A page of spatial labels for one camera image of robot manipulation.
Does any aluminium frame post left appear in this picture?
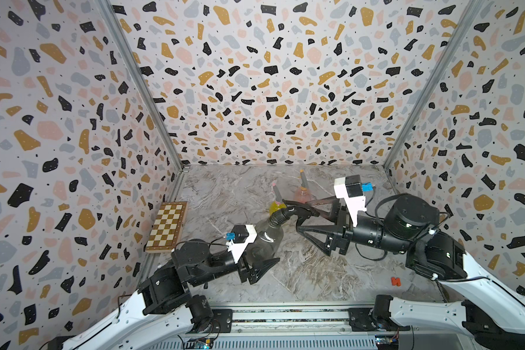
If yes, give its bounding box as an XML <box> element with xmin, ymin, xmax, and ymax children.
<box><xmin>96</xmin><ymin>0</ymin><xmax>184</xmax><ymax>174</ymax></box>

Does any dark smoky spray bottle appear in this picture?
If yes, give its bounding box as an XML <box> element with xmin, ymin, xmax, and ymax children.
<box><xmin>246</xmin><ymin>217</ymin><xmax>286</xmax><ymax>266</ymax></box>

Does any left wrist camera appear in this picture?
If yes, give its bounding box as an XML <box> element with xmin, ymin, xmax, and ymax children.
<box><xmin>225</xmin><ymin>225</ymin><xmax>258</xmax><ymax>263</ymax></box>

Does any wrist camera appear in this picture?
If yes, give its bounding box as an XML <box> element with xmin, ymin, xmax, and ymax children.
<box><xmin>334</xmin><ymin>175</ymin><xmax>373</xmax><ymax>227</ymax></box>
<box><xmin>225</xmin><ymin>225</ymin><xmax>258</xmax><ymax>263</ymax></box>

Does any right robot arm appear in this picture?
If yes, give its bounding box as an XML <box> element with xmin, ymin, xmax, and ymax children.
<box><xmin>290</xmin><ymin>194</ymin><xmax>525</xmax><ymax>349</ymax></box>

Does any grey yellow spray nozzle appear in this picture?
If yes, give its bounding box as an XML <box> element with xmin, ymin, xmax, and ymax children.
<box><xmin>300</xmin><ymin>170</ymin><xmax>309</xmax><ymax>190</ymax></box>

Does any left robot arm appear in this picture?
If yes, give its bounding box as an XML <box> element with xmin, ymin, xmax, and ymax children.
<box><xmin>43</xmin><ymin>239</ymin><xmax>280</xmax><ymax>349</ymax></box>

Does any yellow spray bottle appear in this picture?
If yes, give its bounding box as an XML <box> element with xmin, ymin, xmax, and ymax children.
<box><xmin>269</xmin><ymin>201</ymin><xmax>287</xmax><ymax>214</ymax></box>

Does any grey pink spray nozzle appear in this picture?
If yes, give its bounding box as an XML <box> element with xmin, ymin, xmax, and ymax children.
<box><xmin>272</xmin><ymin>182</ymin><xmax>283</xmax><ymax>204</ymax></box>

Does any aluminium frame post right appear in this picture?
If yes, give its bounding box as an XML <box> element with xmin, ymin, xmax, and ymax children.
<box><xmin>383</xmin><ymin>0</ymin><xmax>482</xmax><ymax>171</ymax></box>

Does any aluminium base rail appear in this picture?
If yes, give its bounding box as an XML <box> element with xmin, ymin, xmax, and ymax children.
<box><xmin>153</xmin><ymin>302</ymin><xmax>466</xmax><ymax>349</ymax></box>

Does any small red block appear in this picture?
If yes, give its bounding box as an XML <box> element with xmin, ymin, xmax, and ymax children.
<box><xmin>391</xmin><ymin>277</ymin><xmax>401</xmax><ymax>287</ymax></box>

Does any wooden chess board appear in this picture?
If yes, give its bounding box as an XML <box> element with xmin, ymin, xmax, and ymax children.
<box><xmin>144</xmin><ymin>201</ymin><xmax>188</xmax><ymax>254</ymax></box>

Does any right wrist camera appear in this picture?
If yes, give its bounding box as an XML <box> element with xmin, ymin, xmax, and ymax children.
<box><xmin>334</xmin><ymin>175</ymin><xmax>373</xmax><ymax>227</ymax></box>

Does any black spray nozzle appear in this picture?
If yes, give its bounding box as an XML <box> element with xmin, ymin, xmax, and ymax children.
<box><xmin>270</xmin><ymin>201</ymin><xmax>321</xmax><ymax>226</ymax></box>

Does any pink transparent spray bottle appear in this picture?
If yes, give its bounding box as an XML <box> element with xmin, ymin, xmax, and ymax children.
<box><xmin>294</xmin><ymin>186</ymin><xmax>313</xmax><ymax>204</ymax></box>

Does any aluminium frame post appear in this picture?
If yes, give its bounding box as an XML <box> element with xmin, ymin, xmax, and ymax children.
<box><xmin>383</xmin><ymin>0</ymin><xmax>482</xmax><ymax>171</ymax></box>
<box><xmin>96</xmin><ymin>0</ymin><xmax>184</xmax><ymax>174</ymax></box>

